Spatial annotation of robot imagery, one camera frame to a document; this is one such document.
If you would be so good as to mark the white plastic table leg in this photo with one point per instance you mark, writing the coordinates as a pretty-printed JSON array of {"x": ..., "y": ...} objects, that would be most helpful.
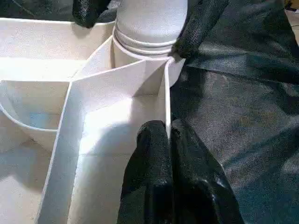
[{"x": 149, "y": 23}]

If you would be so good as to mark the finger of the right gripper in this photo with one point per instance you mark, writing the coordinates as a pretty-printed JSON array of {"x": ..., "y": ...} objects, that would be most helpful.
[
  {"x": 201, "y": 23},
  {"x": 88, "y": 11}
]

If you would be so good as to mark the black plastic mat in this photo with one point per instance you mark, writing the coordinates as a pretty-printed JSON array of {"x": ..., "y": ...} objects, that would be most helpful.
[{"x": 247, "y": 116}]

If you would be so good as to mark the white plastic table top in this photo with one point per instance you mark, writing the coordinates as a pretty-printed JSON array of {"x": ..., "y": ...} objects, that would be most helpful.
[{"x": 107, "y": 112}]

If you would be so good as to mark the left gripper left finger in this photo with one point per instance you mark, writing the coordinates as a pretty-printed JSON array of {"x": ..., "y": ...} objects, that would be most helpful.
[{"x": 147, "y": 182}]

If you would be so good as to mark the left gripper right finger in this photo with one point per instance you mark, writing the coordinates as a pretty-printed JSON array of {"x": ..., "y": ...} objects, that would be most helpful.
[{"x": 201, "y": 186}]

